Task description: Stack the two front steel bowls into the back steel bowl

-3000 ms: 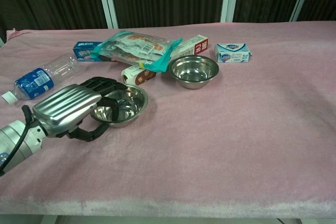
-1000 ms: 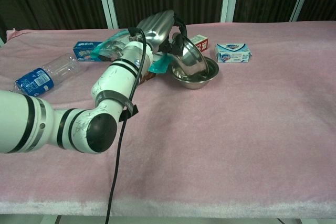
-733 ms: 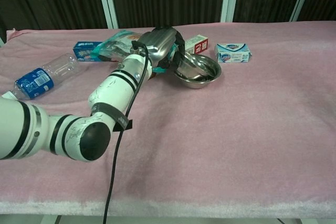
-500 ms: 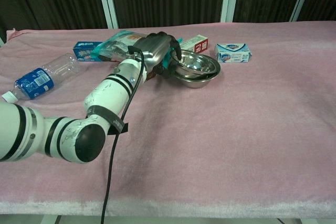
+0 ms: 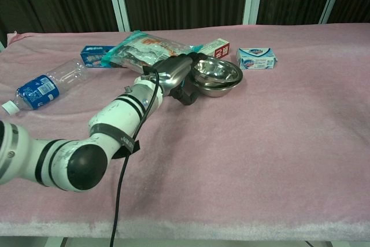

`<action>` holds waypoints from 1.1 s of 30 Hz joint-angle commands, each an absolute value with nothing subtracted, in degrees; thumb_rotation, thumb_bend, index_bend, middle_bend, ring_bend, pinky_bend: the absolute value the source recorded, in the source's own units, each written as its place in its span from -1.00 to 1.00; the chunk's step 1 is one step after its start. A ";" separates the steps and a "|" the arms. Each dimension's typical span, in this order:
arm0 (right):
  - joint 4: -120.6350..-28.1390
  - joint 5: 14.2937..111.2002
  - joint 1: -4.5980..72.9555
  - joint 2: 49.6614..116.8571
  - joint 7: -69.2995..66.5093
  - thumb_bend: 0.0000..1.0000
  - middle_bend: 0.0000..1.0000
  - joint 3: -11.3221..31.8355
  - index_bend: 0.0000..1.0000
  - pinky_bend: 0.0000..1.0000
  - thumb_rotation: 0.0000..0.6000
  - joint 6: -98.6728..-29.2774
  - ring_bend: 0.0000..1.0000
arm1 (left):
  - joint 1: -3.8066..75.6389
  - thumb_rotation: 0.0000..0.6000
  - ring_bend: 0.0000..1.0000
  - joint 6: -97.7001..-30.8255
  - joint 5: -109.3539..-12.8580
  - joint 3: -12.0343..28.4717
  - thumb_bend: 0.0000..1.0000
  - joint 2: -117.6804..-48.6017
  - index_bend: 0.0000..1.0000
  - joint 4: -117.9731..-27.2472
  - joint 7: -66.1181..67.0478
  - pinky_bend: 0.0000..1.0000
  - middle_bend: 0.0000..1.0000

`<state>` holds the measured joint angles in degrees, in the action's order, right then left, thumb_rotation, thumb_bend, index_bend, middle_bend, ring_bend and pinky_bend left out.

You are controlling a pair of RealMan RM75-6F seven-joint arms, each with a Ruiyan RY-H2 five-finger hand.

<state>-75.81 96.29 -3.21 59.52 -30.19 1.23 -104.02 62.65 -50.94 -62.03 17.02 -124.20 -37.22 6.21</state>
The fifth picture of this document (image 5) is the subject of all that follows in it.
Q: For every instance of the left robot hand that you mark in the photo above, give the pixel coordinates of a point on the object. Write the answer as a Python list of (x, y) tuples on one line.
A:
[(173, 73)]

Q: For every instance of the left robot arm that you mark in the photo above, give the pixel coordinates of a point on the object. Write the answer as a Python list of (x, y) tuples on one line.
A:
[(121, 114)]

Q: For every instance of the teal clear snack bag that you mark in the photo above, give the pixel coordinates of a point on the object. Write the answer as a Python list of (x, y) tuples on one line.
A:
[(141, 47)]

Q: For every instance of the white red toothpaste box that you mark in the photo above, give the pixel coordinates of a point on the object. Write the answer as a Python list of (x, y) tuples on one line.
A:
[(221, 50)]

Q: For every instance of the blue cardboard box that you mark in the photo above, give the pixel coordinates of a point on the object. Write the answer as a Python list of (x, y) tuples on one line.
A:
[(91, 56)]

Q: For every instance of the white blue soap box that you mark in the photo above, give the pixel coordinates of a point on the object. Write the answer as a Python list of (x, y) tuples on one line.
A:
[(257, 59)]

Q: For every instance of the pink fleece table cloth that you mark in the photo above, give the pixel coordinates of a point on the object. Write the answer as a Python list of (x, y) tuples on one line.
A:
[(231, 171)]

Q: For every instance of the clear bottle blue label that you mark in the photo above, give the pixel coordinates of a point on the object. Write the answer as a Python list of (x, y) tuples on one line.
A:
[(37, 89)]

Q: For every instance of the white table frame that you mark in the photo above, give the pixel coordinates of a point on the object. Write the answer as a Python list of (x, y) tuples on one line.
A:
[(202, 243)]

